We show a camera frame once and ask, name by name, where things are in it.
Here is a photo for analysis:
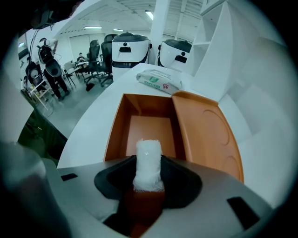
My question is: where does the orange wooden drawer box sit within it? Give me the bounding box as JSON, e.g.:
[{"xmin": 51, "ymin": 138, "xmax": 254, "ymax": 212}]
[{"xmin": 103, "ymin": 90, "xmax": 244, "ymax": 236}]

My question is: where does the white desk with drawers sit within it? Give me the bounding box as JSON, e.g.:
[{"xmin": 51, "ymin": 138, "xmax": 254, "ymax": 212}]
[{"xmin": 57, "ymin": 62, "xmax": 298, "ymax": 210}]

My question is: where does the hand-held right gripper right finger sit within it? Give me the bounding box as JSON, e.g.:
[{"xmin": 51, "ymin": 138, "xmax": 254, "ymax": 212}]
[{"xmin": 142, "ymin": 155, "xmax": 278, "ymax": 238}]

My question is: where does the white and black robot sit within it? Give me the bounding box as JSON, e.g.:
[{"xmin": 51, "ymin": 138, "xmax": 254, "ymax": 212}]
[
  {"xmin": 157, "ymin": 39, "xmax": 193, "ymax": 76},
  {"xmin": 111, "ymin": 32, "xmax": 152, "ymax": 82}
]

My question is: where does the white towel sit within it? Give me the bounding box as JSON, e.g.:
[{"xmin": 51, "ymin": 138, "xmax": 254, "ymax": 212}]
[{"xmin": 132, "ymin": 138, "xmax": 166, "ymax": 193}]

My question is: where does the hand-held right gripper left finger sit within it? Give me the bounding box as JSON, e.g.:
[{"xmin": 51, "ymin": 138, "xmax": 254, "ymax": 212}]
[{"xmin": 57, "ymin": 155, "xmax": 138, "ymax": 238}]

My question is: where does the white tissue pack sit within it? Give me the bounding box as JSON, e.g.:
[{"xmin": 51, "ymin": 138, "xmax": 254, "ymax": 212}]
[{"xmin": 135, "ymin": 69, "xmax": 183, "ymax": 95}]

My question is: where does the white shelving hutch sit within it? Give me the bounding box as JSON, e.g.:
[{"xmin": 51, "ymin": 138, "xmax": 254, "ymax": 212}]
[{"xmin": 190, "ymin": 0, "xmax": 291, "ymax": 104}]

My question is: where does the black office chair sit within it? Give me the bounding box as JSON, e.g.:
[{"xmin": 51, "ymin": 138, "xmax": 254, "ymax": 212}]
[
  {"xmin": 83, "ymin": 40, "xmax": 104, "ymax": 85},
  {"xmin": 99, "ymin": 33, "xmax": 120, "ymax": 88}
]

